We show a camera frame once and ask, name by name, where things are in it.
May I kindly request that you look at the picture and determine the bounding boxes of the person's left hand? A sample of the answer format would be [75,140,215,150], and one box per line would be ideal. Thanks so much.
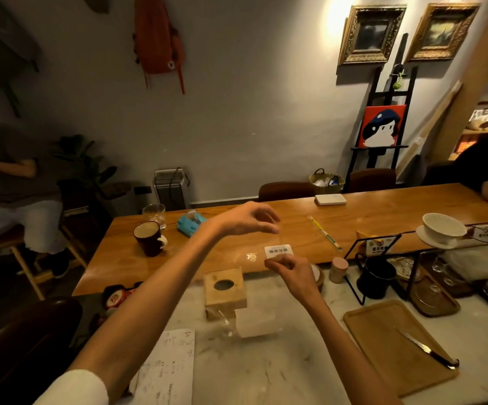
[213,201,281,238]

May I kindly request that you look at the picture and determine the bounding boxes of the person's right hand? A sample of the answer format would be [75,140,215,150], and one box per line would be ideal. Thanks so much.
[264,254,324,309]

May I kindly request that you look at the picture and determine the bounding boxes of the person's right forearm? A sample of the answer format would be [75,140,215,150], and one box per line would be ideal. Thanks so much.
[301,291,403,405]

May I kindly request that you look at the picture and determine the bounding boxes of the person's left forearm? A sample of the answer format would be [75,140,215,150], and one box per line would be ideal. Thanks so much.
[68,217,224,402]

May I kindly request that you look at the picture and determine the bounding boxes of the white label card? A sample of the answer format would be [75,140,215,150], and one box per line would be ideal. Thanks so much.
[264,244,294,260]

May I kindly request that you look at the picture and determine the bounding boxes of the round wooden coaster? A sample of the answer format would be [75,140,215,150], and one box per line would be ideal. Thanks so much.
[311,263,326,292]

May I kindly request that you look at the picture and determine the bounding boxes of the brown chair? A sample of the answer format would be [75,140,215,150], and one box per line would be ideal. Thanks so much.
[348,168,397,194]
[258,181,316,203]

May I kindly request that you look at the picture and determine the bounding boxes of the yellow wrapped stick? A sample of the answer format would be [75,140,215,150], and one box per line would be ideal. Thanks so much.
[307,215,343,251]

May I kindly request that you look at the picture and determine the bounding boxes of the small pink cylinder jar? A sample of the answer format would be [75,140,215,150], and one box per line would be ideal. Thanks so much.
[329,257,349,285]

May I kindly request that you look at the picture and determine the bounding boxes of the clear plastic bag with tissue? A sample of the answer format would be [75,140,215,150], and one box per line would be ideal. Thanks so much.
[222,305,283,339]

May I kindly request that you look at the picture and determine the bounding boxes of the wooden tissue box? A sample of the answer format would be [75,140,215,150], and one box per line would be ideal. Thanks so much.
[204,267,248,321]

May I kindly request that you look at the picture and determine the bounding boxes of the flat white box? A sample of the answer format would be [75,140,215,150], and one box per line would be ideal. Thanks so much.
[314,193,348,207]

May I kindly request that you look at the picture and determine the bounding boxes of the woven basket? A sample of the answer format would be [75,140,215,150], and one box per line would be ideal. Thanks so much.
[308,168,346,195]

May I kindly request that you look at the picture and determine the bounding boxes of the black pitcher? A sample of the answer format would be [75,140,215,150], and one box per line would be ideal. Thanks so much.
[355,254,398,300]

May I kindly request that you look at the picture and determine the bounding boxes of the yellow and white sign card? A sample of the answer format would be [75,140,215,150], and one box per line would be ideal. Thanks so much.
[356,229,397,256]

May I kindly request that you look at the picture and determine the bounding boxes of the grey air purifier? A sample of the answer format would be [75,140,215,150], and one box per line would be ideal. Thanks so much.
[154,167,188,212]

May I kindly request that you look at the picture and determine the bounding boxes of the clear drinking glass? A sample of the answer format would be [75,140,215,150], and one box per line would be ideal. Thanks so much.
[142,203,168,230]

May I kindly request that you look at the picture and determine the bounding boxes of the dark coffee mug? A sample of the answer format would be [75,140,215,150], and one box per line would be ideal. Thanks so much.
[133,221,169,258]

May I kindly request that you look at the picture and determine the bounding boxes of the wooden serving tray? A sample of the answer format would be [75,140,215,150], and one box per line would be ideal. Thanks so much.
[343,299,460,398]

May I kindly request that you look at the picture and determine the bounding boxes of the white saucer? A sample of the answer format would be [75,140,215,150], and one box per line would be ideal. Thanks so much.
[415,225,460,250]

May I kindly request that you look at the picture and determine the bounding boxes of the red cartoon painting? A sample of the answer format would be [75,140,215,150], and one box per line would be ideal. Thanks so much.
[357,104,408,149]

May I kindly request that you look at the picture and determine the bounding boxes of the dark wooden tray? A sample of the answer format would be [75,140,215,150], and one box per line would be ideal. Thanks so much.
[395,255,462,318]

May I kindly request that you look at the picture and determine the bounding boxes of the handwritten paper sheet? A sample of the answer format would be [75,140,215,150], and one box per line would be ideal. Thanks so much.
[128,329,196,405]

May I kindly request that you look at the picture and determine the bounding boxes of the white ceramic dripper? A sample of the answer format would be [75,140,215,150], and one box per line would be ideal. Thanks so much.
[421,213,467,245]

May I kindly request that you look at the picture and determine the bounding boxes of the red snack package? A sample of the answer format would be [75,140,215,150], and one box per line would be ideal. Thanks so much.
[100,282,143,311]

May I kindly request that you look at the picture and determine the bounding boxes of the black easel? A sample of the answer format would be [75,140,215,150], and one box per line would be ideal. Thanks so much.
[343,33,419,193]

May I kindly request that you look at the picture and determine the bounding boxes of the leaning wooden board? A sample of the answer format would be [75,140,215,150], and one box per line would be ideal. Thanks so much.
[395,79,463,178]

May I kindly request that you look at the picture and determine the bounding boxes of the green potted plant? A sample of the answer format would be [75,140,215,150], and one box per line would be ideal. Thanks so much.
[53,134,119,195]

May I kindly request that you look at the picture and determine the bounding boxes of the gold framed painting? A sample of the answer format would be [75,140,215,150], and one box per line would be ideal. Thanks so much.
[404,2,481,63]
[338,4,408,66]

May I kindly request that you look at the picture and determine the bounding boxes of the wooden stool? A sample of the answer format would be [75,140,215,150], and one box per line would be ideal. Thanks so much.
[0,224,88,302]

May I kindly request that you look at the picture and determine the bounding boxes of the white sleeve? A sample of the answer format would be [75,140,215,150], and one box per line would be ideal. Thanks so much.
[33,369,109,405]

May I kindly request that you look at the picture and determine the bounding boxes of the wooden beam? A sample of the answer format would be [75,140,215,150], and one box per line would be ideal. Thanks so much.
[431,0,488,163]

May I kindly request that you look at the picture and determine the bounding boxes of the dark leather chair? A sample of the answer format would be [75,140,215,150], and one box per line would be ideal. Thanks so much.
[0,297,84,405]

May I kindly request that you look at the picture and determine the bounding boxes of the black wire stand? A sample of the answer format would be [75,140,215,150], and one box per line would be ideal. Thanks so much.
[344,233,422,307]

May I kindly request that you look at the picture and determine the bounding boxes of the black handled knife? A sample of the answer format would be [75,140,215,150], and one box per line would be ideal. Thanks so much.
[395,327,461,371]

